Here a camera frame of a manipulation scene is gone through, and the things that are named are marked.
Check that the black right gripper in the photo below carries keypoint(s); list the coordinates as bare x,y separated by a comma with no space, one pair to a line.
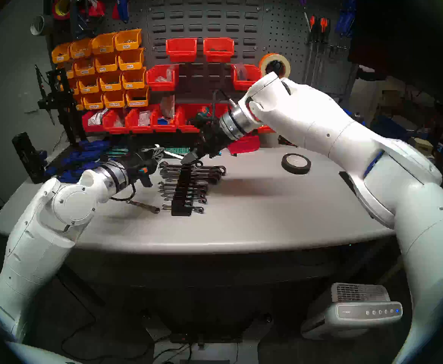
212,141

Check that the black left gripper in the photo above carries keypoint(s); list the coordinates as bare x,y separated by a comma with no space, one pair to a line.
141,162

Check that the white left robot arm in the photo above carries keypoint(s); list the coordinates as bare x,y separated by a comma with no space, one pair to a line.
35,245

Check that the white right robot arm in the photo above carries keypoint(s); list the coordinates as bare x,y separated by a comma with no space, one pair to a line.
358,147

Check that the green cutting mat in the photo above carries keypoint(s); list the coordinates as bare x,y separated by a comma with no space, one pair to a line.
184,149

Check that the chrome 11/16 inch wrench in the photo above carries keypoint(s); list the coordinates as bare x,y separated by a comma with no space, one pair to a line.
206,171

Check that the chrome 3/4 inch wrench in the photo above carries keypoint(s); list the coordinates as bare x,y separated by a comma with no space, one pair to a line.
210,167

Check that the chrome 5/8 inch wrench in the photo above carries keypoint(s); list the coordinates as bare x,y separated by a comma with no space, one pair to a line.
206,174

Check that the chrome 9/16 inch wrench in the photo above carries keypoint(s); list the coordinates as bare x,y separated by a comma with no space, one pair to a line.
206,178

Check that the red bin with manual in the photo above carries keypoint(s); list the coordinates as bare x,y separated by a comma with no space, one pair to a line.
164,129

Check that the red bin with clear bag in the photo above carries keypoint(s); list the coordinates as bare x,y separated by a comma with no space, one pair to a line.
140,129

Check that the chrome 7/16 inch wrench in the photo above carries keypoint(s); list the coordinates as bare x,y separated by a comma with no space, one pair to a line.
202,187

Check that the blue white packet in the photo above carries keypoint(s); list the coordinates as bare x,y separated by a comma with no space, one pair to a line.
163,121

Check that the chrome 3/8 inch wrench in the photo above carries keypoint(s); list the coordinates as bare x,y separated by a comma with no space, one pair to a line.
201,192

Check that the red bin with black parts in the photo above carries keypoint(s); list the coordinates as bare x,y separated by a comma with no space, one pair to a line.
183,128

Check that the clear plastic parts bag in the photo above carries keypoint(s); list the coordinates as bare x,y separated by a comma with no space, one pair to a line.
170,73
241,72
144,118

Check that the chrome 11/32 inch wrench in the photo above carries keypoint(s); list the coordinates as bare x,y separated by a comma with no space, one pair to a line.
202,196

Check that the chrome 5/16 inch wrench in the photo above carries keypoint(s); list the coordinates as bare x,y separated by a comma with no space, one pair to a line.
203,201

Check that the clear bag with manual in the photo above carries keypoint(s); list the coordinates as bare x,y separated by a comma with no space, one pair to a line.
168,107

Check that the chrome 1/4 inch wrench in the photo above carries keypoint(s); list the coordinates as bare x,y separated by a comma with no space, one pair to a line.
199,209

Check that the empty red stacking bin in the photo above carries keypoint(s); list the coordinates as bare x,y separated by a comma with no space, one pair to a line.
244,145

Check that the black wrench holder rack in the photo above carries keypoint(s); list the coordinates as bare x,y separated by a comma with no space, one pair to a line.
181,211

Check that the small chrome ratcheting wrench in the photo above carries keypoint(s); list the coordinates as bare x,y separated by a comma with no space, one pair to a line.
147,206

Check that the yellow bin labelled M4-0.7 HEX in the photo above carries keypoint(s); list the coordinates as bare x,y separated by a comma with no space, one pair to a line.
138,98

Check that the blue bar clamp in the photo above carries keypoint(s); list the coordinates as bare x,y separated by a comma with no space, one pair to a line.
94,145
66,168
73,176
81,156

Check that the yellow bin labelled M2.5-5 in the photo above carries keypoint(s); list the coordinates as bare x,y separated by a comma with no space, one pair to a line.
115,101

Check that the red bin with white bags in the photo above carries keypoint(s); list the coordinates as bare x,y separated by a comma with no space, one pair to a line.
92,129

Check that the white plastic bags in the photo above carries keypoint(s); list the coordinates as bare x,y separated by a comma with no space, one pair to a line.
97,117

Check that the yellow bin labelled M3-6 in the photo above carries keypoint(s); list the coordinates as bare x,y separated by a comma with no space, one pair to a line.
134,80

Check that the red bin with adhesive tube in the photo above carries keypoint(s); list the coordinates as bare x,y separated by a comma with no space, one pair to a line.
265,130

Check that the yellow bin labelled M2.5-6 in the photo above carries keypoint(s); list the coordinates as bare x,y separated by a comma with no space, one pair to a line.
93,102

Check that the yellow bin labelled M3-8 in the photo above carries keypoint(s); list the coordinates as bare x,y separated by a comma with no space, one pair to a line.
111,82

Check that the yellow parts bin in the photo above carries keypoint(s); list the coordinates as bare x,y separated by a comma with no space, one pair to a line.
69,68
79,102
74,87

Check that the black tape roll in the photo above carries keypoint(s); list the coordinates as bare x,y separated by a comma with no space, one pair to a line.
286,166

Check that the yellow bin labelled M3-12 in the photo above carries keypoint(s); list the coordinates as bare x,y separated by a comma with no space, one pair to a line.
88,85

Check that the yellow bin labelled M3-4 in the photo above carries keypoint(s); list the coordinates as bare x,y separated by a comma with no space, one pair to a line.
131,60

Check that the small black red gadget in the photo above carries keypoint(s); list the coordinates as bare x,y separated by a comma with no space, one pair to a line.
287,140

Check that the yellow bin labelled M4-6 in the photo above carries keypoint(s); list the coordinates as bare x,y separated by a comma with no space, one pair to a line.
107,63

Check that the yellow bin labelled M4X4X6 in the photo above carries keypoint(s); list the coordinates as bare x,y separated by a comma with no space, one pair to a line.
85,66

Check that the cream masking tape roll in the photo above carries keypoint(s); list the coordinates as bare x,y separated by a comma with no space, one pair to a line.
263,61

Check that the black perforated cylinder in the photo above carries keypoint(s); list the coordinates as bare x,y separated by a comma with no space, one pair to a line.
28,158

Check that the black probe pen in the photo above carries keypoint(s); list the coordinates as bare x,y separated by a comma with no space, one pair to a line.
43,90

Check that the yellow bin labelled M3X5X4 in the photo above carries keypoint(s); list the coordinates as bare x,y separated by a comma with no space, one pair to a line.
62,53

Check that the black hanging clamp tool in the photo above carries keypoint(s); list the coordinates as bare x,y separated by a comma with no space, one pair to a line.
78,25

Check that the red hanging tool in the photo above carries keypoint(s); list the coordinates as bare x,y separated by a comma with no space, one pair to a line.
97,8

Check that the blue plastic bin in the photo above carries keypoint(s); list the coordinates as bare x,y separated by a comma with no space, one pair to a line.
354,116

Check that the grey tape roll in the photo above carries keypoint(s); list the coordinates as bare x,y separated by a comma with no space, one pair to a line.
41,24

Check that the red yellow tape roll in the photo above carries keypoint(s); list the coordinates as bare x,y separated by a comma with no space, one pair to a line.
55,8

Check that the black power strip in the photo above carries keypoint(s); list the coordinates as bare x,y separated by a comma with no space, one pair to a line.
214,337

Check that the orange black screwdriver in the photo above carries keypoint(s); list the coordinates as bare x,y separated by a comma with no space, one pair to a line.
312,24
323,25

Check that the dark blue crate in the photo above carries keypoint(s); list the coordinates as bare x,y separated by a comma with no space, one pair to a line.
390,128

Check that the white air purifier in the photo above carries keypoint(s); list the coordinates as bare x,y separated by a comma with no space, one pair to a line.
358,314

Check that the small cardboard box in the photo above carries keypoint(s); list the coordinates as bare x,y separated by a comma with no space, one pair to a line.
424,146

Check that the black monitor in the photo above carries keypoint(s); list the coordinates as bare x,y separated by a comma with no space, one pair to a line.
407,33

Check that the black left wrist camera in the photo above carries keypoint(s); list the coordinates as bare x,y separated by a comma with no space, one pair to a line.
145,179

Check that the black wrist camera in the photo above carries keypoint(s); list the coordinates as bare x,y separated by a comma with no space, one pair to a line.
145,179
204,120

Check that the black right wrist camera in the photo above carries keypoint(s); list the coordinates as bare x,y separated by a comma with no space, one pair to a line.
204,120

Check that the red wall bin with bags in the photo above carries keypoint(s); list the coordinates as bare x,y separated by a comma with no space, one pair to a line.
240,84
160,85

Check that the white wall switch plate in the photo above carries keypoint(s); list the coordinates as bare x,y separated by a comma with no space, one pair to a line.
30,103

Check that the grey tool wall panel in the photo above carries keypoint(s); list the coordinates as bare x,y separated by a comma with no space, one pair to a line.
206,14

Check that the black stand frame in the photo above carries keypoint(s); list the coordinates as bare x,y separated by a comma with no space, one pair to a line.
348,177

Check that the grey robot pedestal base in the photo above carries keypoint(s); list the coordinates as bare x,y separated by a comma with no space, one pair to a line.
206,355

